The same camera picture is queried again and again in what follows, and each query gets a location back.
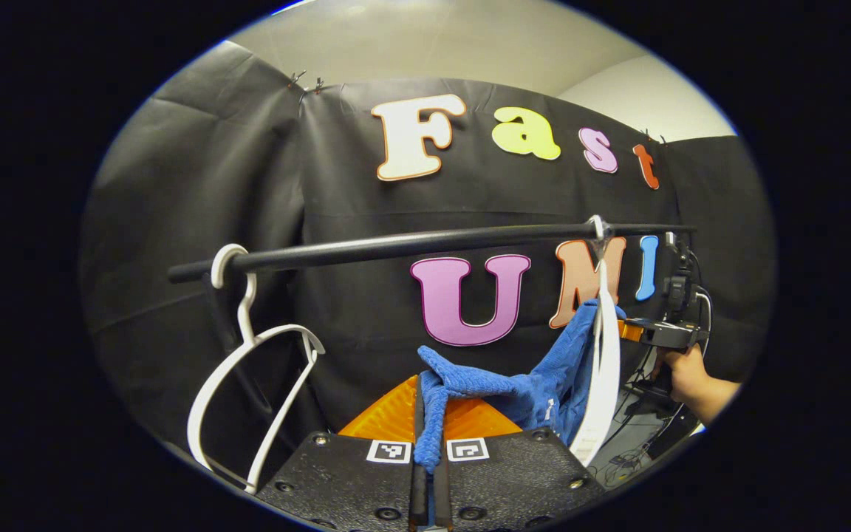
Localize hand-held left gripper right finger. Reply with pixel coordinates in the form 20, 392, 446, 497
433, 398, 608, 532

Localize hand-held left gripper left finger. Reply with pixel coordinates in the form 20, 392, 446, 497
258, 374, 428, 532

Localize white clothes hanger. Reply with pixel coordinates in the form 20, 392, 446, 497
188, 244, 326, 495
570, 215, 623, 467

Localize blue shirt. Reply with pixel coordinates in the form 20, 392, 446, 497
414, 298, 627, 474

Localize black clothes rack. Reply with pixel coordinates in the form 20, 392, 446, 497
168, 222, 696, 444

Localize black backdrop cloth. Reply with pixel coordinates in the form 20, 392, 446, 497
80, 41, 777, 474

